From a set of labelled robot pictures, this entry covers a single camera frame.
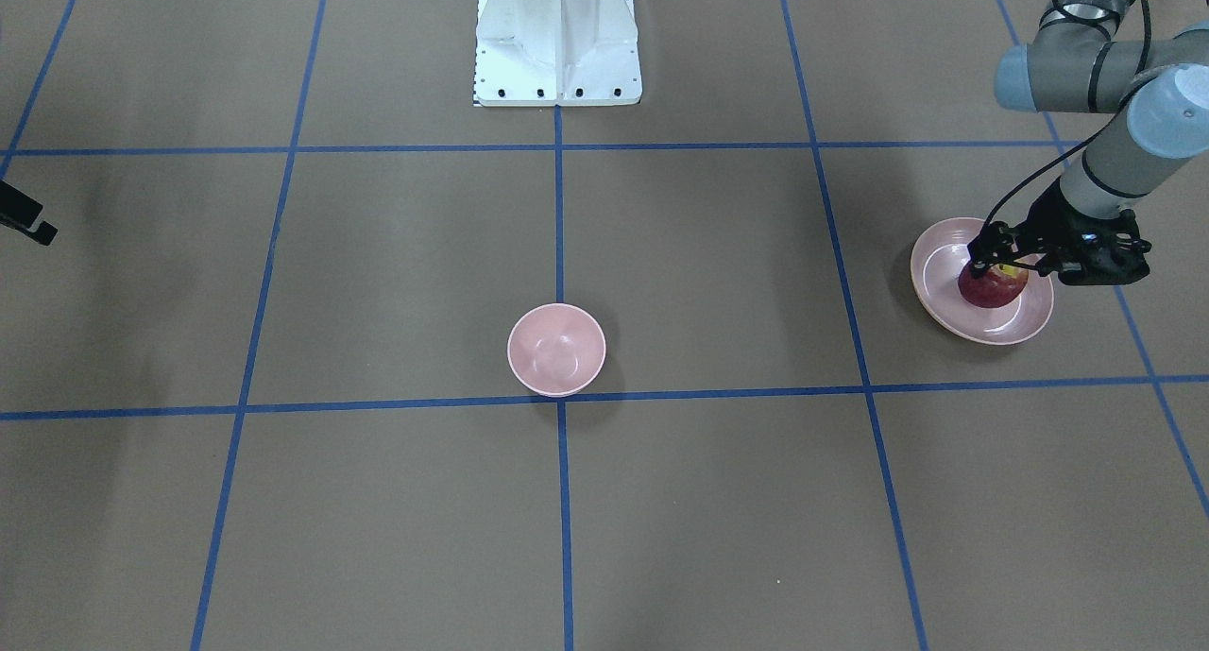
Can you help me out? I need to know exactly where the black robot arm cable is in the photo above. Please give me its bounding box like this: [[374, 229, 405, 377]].
[[979, 0, 1155, 246]]

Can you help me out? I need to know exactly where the pink bowl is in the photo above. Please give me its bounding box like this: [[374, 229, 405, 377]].
[[505, 303, 608, 398]]

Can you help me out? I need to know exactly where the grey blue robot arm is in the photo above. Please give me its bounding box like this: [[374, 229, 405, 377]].
[[967, 0, 1208, 286]]

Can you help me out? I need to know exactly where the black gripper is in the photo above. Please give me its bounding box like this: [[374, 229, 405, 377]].
[[967, 180, 1151, 286]]

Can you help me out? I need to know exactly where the red yellow apple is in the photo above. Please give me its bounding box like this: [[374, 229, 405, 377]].
[[956, 264, 1030, 309]]

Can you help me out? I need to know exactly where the pink plate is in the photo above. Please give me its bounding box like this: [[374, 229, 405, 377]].
[[910, 217, 1055, 346]]

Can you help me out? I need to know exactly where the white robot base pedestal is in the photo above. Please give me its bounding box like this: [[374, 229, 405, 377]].
[[472, 0, 643, 108]]

